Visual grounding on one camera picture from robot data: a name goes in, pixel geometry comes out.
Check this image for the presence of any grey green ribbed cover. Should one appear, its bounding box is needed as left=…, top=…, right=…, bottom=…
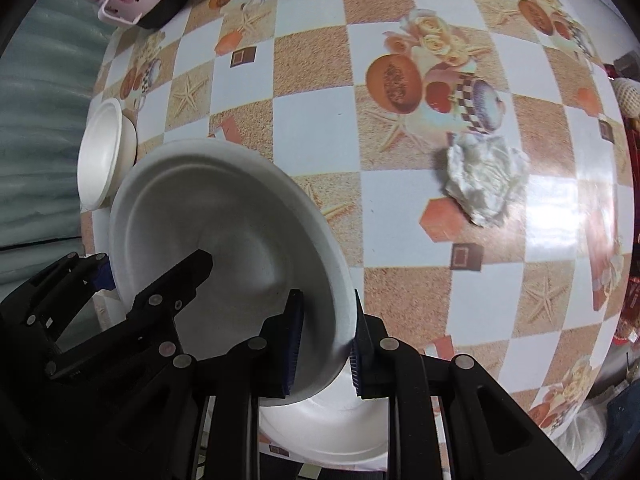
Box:
left=0, top=0, right=118, bottom=253

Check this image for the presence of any fruit in white foam net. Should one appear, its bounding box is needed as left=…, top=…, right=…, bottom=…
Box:
left=614, top=76, right=640, bottom=117

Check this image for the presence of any large white disposable bowl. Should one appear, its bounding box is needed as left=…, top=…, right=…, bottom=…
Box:
left=108, top=138, right=357, bottom=406

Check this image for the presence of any pile of snack packets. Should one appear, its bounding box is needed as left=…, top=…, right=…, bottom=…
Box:
left=617, top=255, right=640, bottom=346

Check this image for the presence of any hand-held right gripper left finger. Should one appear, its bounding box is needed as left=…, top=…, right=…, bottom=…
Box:
left=112, top=289, right=307, bottom=480

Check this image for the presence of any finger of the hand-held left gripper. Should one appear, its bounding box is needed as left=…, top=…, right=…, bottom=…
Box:
left=22, top=253, right=116, bottom=343
left=47, top=249, right=215, bottom=382

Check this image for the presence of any small white disposable bowl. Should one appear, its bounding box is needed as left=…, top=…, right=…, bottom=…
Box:
left=77, top=97, right=138, bottom=211
left=257, top=370, right=391, bottom=461

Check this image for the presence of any crumpled white tissue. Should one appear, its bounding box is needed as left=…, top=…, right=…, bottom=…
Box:
left=442, top=132, right=531, bottom=228

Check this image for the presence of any checkered printed tablecloth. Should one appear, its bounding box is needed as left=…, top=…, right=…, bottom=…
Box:
left=80, top=0, right=628, bottom=471

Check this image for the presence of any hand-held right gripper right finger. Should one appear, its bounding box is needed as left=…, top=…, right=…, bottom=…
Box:
left=350, top=289, right=578, bottom=480

